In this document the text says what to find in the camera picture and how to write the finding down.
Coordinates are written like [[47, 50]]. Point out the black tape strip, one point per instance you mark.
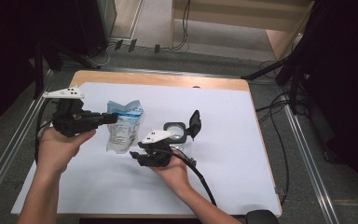
[[157, 48], [132, 45], [118, 44]]

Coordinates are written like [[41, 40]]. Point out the metal floor rail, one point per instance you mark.
[[307, 161], [12, 146]]

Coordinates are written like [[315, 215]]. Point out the black rounded object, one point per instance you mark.
[[261, 217]]

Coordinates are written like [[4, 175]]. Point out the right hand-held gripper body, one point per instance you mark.
[[155, 152]]

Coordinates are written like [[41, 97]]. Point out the black tripod stand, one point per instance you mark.
[[293, 77], [38, 71]]

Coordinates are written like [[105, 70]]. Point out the person's right hand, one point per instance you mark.
[[172, 175]]

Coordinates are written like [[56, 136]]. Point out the blue and white plastic pouch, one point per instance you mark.
[[124, 127]]

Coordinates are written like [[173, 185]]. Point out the dark curtain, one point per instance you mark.
[[348, 93], [12, 46]]

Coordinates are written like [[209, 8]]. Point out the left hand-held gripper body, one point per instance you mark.
[[71, 119]]

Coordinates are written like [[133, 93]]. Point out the light wooden furniture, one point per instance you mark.
[[230, 15]]

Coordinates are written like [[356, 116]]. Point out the person's left hand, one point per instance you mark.
[[59, 152]]

